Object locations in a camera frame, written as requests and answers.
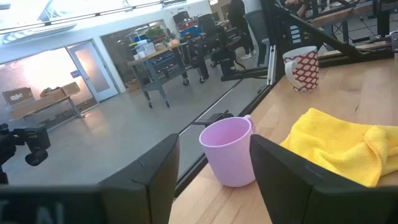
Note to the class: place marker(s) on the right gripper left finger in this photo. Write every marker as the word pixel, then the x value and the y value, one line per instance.
pixel 149 186

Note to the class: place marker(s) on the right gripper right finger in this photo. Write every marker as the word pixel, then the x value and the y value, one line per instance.
pixel 286 193

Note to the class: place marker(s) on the red white patterned mug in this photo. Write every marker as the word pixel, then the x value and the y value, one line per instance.
pixel 306 71

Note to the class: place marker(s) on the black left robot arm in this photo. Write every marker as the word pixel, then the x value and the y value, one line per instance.
pixel 287 34

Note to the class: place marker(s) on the pink plastic cup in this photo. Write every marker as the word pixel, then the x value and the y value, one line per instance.
pixel 230 161

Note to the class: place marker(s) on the yellow microfibre cloth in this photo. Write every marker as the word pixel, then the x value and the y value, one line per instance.
pixel 335 146

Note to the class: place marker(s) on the grey wheeled workshop cart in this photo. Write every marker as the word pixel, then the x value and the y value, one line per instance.
pixel 161 68

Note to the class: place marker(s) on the plain cardboard box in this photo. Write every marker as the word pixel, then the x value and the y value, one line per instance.
pixel 71 88

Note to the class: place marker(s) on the frosted glass door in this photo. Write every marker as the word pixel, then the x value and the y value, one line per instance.
pixel 93 71

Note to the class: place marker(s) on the silver aluminium bar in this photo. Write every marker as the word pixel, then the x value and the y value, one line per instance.
pixel 272 65

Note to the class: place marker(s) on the low metal table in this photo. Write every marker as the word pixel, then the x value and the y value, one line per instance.
pixel 46 104

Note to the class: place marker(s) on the green potted plant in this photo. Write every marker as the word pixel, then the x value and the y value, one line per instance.
pixel 155 32

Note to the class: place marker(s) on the printed cardboard box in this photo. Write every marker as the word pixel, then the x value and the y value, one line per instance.
pixel 17 96

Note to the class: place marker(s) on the grey plastic bin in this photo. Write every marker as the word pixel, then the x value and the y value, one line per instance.
pixel 258 31

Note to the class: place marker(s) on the person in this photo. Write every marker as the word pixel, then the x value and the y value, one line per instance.
pixel 241 28

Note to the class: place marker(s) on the wooden workbench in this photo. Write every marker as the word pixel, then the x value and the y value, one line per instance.
pixel 342 14

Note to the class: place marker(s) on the black camera on mount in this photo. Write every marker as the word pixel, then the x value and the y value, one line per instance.
pixel 35 143

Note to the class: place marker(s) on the black aluminium rig frame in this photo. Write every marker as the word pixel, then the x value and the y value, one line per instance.
pixel 348 57

